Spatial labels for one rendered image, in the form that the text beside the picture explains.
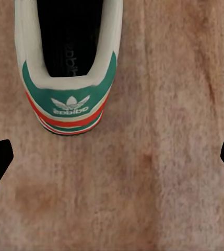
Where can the gym shoe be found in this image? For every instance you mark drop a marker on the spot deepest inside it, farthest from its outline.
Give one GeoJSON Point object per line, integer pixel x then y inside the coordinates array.
{"type": "Point", "coordinates": [67, 53]}

